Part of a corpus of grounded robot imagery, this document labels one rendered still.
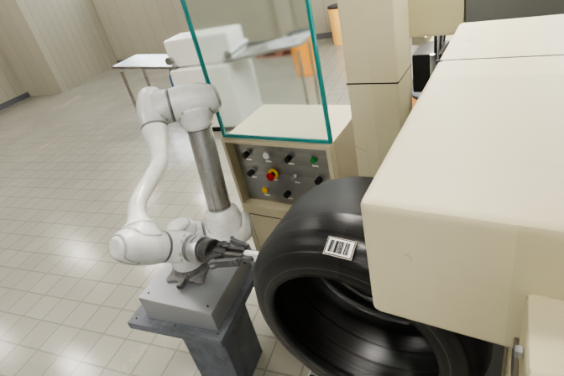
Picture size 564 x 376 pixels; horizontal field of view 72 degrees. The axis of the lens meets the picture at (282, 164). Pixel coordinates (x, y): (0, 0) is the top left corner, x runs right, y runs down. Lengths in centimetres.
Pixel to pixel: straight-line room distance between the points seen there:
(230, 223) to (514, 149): 143
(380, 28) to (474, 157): 58
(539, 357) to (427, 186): 15
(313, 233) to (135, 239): 57
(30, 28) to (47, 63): 77
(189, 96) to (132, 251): 63
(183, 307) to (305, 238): 103
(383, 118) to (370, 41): 20
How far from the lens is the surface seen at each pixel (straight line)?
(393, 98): 99
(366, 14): 95
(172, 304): 183
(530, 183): 38
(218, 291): 180
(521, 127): 47
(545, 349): 33
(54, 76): 1051
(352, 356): 129
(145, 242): 123
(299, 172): 175
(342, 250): 80
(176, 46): 516
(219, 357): 219
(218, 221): 172
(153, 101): 157
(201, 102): 155
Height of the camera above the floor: 200
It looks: 29 degrees down
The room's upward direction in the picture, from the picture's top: 13 degrees counter-clockwise
